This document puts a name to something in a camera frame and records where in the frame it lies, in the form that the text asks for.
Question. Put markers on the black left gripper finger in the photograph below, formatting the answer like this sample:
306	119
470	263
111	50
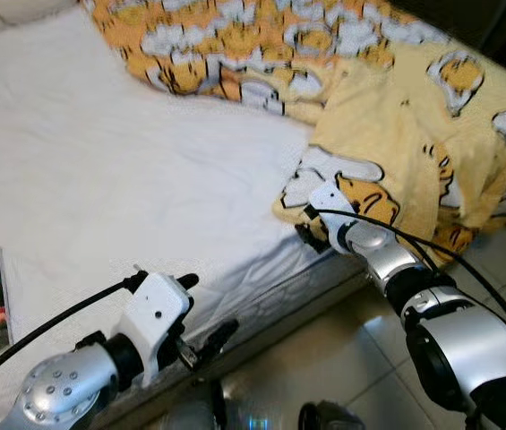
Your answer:
217	339
185	281

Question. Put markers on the yellow cartoon print blanket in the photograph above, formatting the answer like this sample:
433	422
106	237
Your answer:
414	125

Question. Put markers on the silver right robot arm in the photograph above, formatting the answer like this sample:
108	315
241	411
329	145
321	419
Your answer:
458	340

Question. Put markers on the grey left robot leg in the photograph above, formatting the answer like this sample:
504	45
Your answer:
190	412

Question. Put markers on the grey robot leg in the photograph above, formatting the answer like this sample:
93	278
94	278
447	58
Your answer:
329	417
190	412

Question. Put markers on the white quilted mattress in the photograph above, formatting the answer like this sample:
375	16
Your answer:
100	179

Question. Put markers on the grey right robot leg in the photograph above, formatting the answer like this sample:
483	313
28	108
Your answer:
329	417

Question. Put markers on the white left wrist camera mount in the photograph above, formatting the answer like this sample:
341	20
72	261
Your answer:
156	322

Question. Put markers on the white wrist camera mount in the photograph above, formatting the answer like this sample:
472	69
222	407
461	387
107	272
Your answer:
156	322
331	202

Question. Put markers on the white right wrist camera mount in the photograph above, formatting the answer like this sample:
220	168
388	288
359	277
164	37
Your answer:
331	202

